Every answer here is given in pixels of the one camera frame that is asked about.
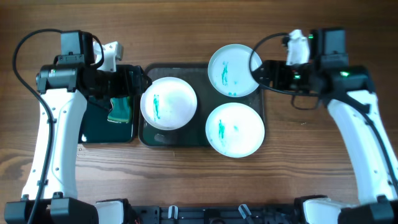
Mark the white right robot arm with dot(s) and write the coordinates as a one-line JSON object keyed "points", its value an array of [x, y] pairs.
{"points": [[317, 65]]}

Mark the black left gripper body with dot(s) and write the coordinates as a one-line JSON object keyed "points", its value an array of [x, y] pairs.
{"points": [[137, 80]]}

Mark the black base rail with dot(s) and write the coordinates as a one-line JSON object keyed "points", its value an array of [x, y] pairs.
{"points": [[266, 214]]}

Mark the large black tray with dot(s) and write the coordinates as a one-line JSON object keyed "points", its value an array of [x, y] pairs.
{"points": [[192, 134]]}

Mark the green yellow sponge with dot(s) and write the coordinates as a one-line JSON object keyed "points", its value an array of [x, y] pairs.
{"points": [[121, 110]]}

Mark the small black water tray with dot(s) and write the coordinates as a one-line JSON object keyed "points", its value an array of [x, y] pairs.
{"points": [[95, 127]]}

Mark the white plate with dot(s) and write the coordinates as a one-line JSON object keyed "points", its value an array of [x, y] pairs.
{"points": [[169, 103], [235, 130], [229, 73]]}

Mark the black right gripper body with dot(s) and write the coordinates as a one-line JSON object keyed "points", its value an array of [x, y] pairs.
{"points": [[267, 74]]}

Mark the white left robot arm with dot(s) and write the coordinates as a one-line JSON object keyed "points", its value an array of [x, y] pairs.
{"points": [[63, 89]]}

